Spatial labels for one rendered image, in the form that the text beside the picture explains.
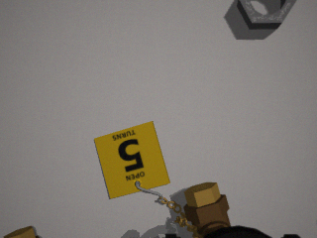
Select grey hex nut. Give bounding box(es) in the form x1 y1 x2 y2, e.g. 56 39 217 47
237 0 297 30

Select yellow tag on chain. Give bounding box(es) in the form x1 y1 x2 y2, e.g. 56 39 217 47
94 121 203 238

